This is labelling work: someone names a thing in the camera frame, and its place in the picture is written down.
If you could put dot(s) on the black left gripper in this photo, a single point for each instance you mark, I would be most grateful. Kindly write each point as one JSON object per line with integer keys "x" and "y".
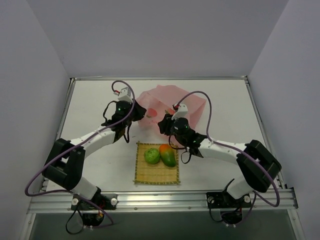
{"x": 137, "y": 113}

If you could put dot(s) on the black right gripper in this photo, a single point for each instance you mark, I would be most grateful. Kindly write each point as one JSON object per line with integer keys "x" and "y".
{"x": 164, "y": 126}

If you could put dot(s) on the pink plastic bag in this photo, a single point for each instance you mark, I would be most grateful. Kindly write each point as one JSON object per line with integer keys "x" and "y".
{"x": 160, "y": 100}

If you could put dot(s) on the green orange fake mango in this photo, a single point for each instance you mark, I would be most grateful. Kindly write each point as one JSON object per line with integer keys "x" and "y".
{"x": 167, "y": 155}

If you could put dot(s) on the green fake guava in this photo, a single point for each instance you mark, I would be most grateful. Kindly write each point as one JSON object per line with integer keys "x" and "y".
{"x": 152, "y": 156}

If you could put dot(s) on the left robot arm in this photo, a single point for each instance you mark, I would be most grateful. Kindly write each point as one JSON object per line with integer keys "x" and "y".
{"x": 65, "y": 162}

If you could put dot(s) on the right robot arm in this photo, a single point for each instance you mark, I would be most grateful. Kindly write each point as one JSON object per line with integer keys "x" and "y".
{"x": 258, "y": 166}

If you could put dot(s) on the woven bamboo mat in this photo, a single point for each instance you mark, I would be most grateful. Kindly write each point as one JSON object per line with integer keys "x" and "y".
{"x": 154, "y": 174}

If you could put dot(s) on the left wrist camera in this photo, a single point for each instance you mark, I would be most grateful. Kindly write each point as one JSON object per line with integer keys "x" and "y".
{"x": 125, "y": 94}

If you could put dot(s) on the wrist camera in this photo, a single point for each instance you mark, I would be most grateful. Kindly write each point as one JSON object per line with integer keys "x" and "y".
{"x": 180, "y": 111}
{"x": 125, "y": 94}

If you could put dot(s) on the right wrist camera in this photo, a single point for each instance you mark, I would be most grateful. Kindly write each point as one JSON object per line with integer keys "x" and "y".
{"x": 180, "y": 111}

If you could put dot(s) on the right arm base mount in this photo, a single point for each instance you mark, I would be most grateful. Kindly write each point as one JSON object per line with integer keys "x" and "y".
{"x": 232, "y": 211}

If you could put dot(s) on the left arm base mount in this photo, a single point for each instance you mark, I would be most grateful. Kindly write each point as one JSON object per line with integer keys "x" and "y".
{"x": 93, "y": 213}

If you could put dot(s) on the aluminium table frame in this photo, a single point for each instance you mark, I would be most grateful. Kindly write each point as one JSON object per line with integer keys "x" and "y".
{"x": 232, "y": 94}

